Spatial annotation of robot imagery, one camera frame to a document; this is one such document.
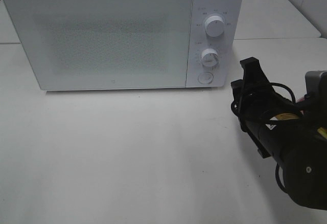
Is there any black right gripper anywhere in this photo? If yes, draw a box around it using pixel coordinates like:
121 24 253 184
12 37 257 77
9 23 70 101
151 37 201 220
231 57 299 159

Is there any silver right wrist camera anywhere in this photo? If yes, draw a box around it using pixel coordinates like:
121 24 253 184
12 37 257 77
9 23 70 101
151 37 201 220
305 71 326 103

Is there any round door release button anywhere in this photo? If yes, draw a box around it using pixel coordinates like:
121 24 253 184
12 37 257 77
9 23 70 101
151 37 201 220
198 72 214 84

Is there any white microwave oven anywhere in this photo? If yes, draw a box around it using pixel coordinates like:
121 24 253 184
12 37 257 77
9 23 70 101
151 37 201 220
1 0 244 92

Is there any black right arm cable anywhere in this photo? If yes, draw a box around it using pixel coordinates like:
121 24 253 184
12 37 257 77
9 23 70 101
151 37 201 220
230 80 305 191

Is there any lower white timer knob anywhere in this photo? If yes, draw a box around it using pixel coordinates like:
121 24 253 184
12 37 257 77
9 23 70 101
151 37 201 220
201 49 219 68

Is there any upper white power knob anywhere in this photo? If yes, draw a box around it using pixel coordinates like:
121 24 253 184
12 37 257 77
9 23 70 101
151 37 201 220
204 15 225 37

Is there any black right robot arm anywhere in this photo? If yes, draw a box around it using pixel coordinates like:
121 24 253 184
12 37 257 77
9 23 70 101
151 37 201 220
231 57 326 210

